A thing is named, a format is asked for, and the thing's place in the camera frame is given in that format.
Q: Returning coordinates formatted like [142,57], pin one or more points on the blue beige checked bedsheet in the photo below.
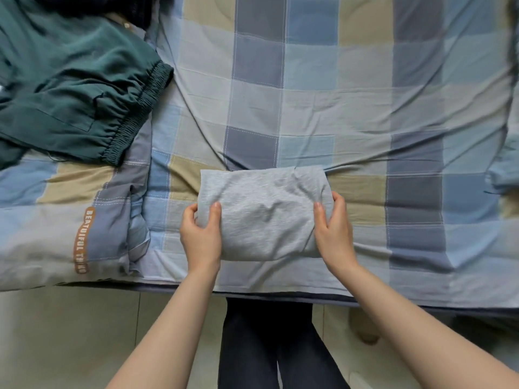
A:
[344,97]

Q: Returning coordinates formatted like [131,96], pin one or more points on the person's left thumb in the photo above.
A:
[215,218]

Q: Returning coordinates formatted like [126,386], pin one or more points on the person's right hand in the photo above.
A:
[334,243]

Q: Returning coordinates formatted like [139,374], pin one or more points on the person's right forearm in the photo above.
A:
[401,328]

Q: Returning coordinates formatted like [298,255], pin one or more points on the person's right thumb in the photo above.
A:
[320,218]

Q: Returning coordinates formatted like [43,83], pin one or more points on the checked quilt with orange label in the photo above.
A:
[61,222]

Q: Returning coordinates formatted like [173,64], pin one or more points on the dark green elastic-waist trousers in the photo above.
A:
[69,85]

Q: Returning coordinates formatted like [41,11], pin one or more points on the grey garment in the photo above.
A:
[267,214]

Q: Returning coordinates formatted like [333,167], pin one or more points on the person's right leg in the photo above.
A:
[308,352]

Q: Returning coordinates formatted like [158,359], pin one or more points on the person's left hand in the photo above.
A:
[200,245]

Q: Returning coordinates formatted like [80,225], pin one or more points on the person's left forearm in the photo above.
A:
[170,336]

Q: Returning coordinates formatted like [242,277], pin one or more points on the person's left leg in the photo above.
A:
[247,344]

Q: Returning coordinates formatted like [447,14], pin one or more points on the black garment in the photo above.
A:
[101,6]

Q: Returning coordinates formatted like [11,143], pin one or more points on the light blue cloth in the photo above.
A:
[505,166]

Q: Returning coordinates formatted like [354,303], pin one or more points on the person's leg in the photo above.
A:
[308,352]
[247,344]

